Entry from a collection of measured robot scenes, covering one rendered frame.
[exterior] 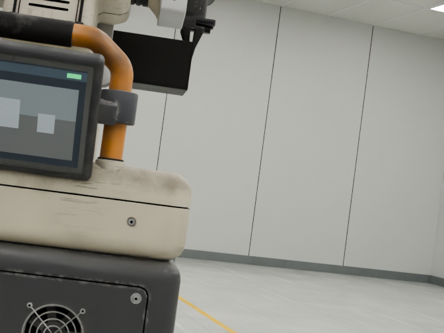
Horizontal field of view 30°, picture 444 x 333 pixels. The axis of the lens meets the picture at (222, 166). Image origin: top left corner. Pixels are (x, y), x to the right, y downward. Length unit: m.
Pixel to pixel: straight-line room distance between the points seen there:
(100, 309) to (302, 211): 8.59
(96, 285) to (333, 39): 8.89
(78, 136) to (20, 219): 0.14
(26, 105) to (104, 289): 0.27
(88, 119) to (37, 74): 0.09
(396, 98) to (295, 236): 2.09
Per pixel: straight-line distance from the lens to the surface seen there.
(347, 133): 9.91
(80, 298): 1.15
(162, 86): 1.90
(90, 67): 1.07
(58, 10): 1.50
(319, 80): 9.80
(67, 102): 1.09
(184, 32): 1.97
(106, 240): 1.14
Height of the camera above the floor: 0.80
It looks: 2 degrees up
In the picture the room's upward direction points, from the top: 7 degrees clockwise
